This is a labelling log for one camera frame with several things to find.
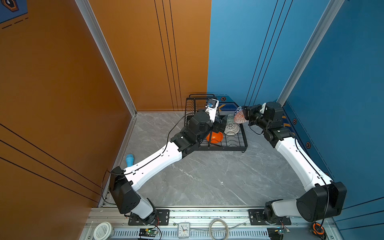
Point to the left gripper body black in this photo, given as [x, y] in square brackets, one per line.
[216, 128]

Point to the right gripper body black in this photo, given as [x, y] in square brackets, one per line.
[252, 113]

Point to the black wire dish rack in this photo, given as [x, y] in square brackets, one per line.
[227, 106]

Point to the red patterned bowl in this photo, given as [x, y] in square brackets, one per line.
[239, 116]

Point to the green patterned bowl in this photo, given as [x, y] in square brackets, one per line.
[230, 119]

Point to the white lattice bowl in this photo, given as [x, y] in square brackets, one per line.
[232, 129]

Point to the orange plastic bowl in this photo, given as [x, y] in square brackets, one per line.
[214, 138]

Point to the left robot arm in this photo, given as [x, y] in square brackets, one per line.
[125, 183]

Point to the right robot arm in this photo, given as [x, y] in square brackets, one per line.
[323, 198]

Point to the light blue cylinder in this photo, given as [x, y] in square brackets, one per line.
[130, 160]

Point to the small white clock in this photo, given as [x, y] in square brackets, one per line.
[184, 230]

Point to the right circuit board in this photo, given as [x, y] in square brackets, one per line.
[282, 230]

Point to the left green circuit board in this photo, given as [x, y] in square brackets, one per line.
[148, 234]

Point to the orange black tape measure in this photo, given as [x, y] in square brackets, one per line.
[318, 230]

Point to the white round lid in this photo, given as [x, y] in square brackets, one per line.
[103, 231]

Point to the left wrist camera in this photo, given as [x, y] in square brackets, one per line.
[211, 108]

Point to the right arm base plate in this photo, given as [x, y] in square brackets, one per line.
[258, 217]

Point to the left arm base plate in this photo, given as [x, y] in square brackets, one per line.
[157, 218]

